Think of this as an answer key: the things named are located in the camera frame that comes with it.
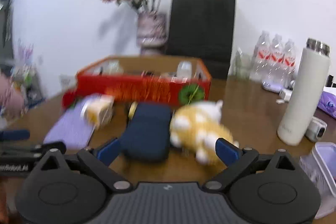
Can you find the clear bottle in box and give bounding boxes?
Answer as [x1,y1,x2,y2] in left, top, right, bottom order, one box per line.
[176,61,193,79]

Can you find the small white grey device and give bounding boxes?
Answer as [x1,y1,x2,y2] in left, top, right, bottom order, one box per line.
[305,117,327,143]

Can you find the navy blue pouch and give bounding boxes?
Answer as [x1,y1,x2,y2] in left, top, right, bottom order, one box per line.
[120,102,172,162]

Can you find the marbled flower vase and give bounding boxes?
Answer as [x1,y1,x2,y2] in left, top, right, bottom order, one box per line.
[136,12,167,55]

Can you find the red cardboard box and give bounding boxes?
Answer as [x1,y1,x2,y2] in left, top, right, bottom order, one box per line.
[62,55,212,109]

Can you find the glass jar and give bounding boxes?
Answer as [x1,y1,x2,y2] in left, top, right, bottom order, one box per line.
[233,47,252,80]

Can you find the pack of water bottles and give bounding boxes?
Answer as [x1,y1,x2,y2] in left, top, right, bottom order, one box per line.
[249,31,296,88]

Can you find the clear plastic container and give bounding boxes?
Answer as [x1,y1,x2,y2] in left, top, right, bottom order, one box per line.
[299,142,336,219]

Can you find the purple knitted cloth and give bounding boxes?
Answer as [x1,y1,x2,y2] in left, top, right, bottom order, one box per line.
[43,98,94,149]

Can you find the black paper bag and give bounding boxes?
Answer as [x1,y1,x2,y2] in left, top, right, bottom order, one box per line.
[166,0,236,80]

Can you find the white yellow cup toy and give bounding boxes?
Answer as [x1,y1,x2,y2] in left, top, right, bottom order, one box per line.
[80,95,114,130]

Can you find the white thermos bottle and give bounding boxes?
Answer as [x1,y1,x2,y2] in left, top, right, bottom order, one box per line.
[277,38,330,146]

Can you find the yellow white plush toy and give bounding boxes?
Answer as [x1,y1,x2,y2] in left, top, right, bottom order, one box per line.
[170,100,239,165]

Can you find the pale round object in box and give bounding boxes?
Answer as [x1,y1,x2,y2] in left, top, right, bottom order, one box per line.
[102,60,124,75]

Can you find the purple tissue pack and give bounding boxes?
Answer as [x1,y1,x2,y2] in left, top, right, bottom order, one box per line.
[317,92,336,119]

